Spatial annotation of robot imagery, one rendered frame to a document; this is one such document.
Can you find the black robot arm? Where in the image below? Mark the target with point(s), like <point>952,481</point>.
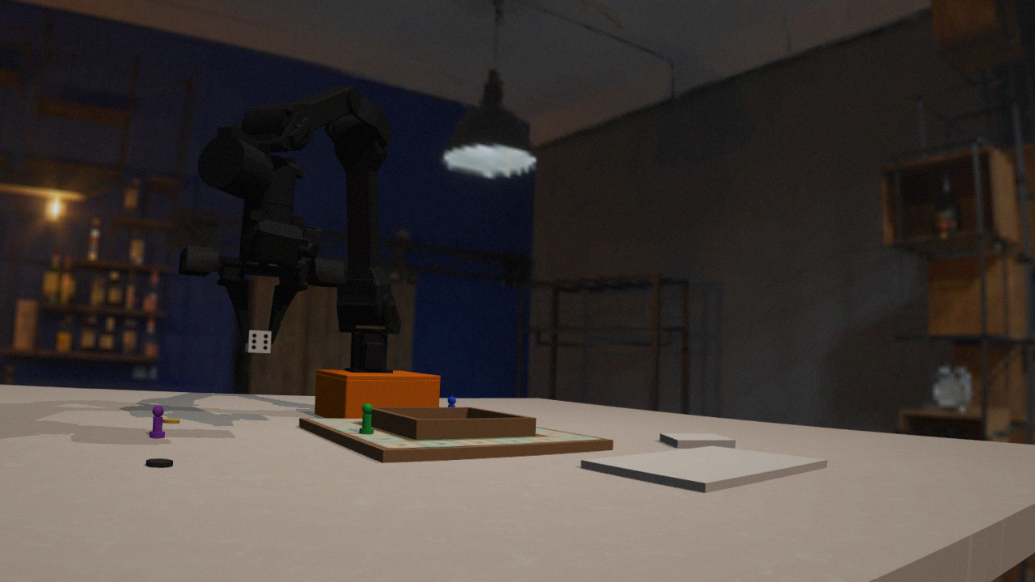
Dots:
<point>239,162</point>

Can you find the white die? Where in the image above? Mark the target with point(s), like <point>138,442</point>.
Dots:
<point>258,342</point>

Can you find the purple game pawn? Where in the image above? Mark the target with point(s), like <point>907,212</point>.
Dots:
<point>157,431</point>

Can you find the green pawn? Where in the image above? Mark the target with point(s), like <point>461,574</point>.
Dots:
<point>366,425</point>

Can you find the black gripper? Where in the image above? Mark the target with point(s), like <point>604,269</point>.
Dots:
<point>200,261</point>

